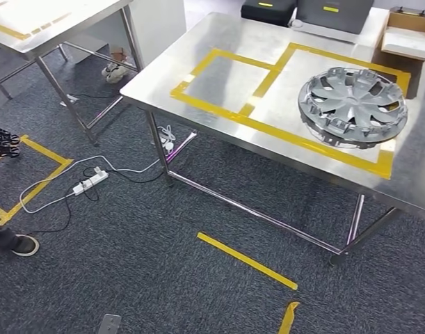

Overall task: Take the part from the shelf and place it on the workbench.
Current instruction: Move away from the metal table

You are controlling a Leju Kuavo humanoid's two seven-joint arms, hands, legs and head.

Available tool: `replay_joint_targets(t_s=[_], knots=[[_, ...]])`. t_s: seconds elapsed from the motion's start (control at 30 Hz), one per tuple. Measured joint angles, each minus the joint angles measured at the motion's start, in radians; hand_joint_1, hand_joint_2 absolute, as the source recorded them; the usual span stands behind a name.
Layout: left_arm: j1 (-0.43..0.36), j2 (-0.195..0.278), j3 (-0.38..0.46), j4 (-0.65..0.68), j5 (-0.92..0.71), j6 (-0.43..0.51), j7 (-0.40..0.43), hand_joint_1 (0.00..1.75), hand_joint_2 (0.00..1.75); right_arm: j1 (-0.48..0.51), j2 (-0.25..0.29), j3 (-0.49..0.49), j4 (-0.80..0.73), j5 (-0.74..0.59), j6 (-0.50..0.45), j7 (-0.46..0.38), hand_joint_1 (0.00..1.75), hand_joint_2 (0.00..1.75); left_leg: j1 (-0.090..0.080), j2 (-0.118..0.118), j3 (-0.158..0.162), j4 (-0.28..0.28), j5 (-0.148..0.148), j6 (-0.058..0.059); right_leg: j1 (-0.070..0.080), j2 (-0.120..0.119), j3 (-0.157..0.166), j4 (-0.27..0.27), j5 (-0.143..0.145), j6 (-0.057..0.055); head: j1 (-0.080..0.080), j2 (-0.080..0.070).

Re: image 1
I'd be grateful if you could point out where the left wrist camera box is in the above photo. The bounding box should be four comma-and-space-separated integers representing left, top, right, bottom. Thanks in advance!
97, 314, 122, 334

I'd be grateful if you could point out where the stainless steel workbench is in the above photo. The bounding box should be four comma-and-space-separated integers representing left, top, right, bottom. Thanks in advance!
120, 11, 425, 267

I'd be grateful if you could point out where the silver plastic wheel hubcap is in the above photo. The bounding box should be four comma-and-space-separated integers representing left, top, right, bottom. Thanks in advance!
297, 66, 408, 150

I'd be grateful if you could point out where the white charger with coiled cable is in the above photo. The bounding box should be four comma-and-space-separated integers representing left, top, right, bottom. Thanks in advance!
157, 125, 177, 155

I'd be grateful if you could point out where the white power strip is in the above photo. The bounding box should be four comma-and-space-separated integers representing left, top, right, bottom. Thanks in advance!
72, 166, 109, 197

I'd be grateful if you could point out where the dark grey laptop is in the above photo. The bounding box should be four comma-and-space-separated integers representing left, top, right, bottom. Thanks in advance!
295, 0, 375, 35

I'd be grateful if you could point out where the black case with yellow label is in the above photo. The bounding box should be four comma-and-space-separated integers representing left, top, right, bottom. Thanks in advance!
241, 0, 298, 28

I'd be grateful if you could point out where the black flat device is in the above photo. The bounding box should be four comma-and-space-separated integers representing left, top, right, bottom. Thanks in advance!
389, 6, 425, 18

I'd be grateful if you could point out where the yellow floor tape strip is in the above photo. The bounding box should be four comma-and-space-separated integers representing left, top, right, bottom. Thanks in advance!
278, 301, 300, 334
197, 232, 299, 292

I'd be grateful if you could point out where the thin black power cable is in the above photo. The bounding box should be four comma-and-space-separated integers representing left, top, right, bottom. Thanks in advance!
24, 166, 165, 236

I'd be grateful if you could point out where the white power strip cord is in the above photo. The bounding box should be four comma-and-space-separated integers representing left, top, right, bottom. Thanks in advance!
20, 191, 76, 215

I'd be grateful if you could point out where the flat white floor plate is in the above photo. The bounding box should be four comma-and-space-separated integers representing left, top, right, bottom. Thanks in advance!
60, 94, 79, 109

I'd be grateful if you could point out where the black floor cable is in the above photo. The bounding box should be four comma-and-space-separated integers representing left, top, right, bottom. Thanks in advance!
69, 91, 121, 100

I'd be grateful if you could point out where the yellow tape on workbench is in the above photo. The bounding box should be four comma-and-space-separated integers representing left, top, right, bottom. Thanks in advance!
170, 42, 412, 181

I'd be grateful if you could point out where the open cardboard box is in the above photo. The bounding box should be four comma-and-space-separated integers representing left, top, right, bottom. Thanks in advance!
376, 10, 425, 63

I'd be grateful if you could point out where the long white power cable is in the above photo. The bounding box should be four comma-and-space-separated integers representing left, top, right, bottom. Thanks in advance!
19, 155, 161, 204

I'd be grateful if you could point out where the white desk with steel legs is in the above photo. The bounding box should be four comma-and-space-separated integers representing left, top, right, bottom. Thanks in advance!
0, 0, 187, 148

